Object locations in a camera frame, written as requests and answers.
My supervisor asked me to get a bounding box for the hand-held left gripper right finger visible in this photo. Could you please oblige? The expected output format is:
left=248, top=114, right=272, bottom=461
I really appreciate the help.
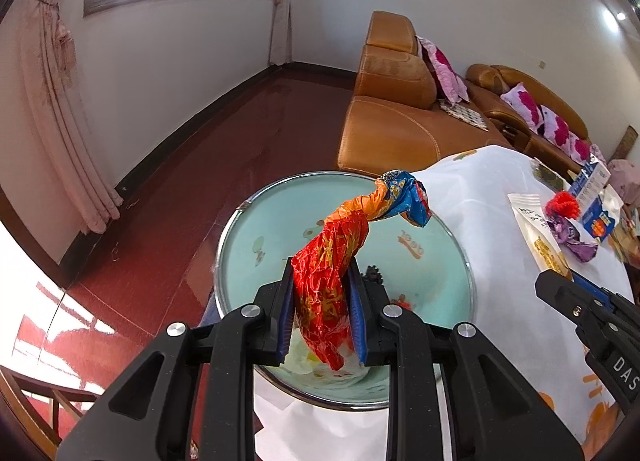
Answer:
left=348, top=261, right=584, bottom=461

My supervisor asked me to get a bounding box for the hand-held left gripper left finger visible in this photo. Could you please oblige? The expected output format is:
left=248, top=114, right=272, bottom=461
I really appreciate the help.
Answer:
left=55, top=257, right=296, bottom=461

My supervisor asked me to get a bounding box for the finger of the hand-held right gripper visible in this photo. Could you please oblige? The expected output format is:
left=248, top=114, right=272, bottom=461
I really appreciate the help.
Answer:
left=534, top=270, right=617, bottom=350
left=570, top=272, right=619, bottom=310

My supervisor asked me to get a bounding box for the red and blue wrapper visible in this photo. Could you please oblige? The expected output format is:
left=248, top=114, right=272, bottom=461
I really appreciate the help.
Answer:
left=291, top=168, right=433, bottom=371

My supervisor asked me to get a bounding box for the teal cartoon print trash bin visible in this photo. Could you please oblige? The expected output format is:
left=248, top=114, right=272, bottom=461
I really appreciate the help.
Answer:
left=214, top=170, right=477, bottom=412

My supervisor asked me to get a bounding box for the person's right hand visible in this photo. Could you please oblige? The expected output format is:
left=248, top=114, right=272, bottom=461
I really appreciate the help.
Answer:
left=584, top=401, right=626, bottom=448

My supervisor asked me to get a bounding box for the purple wrapper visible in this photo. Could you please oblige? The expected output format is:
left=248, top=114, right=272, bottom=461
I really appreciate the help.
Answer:
left=547, top=214, right=599, bottom=263

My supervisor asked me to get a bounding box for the blue and orange box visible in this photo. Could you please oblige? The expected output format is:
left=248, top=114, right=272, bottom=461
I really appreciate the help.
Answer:
left=580, top=194, right=622, bottom=243

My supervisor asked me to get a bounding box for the white snack packet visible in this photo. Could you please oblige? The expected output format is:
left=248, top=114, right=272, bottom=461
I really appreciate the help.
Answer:
left=507, top=192, right=574, bottom=278

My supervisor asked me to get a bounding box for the red pompon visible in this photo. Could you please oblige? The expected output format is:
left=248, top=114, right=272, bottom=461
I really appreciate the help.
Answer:
left=545, top=191, right=582, bottom=220

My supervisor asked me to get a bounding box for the white printed tablecloth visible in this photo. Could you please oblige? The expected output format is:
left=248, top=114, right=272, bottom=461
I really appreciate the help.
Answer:
left=252, top=145, right=636, bottom=461

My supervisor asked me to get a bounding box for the pink cloth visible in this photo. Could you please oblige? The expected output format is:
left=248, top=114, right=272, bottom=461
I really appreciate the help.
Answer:
left=607, top=158, right=640, bottom=198

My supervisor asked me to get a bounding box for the green packet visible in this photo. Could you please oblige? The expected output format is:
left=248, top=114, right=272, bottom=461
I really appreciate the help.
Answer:
left=532, top=158, right=572, bottom=193

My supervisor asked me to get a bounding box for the wooden board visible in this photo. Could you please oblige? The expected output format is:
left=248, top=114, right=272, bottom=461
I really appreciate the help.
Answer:
left=620, top=126, right=639, bottom=163

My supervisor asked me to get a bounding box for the pink floral pillow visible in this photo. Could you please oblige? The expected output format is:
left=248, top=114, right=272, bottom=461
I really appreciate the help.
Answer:
left=540, top=106, right=592, bottom=163
left=417, top=35, right=471, bottom=106
left=501, top=82, right=544, bottom=133

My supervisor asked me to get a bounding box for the orange leather sofa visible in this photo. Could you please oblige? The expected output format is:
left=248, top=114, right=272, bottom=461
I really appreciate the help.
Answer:
left=466, top=64, right=592, bottom=175
left=335, top=10, right=512, bottom=177

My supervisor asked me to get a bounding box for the checkered cloth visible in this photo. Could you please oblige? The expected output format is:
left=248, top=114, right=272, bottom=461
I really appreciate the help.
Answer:
left=439, top=100, right=490, bottom=132

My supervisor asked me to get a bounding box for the wooden chair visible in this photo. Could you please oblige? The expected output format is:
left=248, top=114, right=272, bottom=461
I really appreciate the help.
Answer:
left=0, top=366, right=102, bottom=458

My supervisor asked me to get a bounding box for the pink curtain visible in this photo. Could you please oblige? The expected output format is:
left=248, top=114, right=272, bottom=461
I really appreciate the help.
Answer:
left=270, top=0, right=297, bottom=66
left=0, top=0, right=123, bottom=235

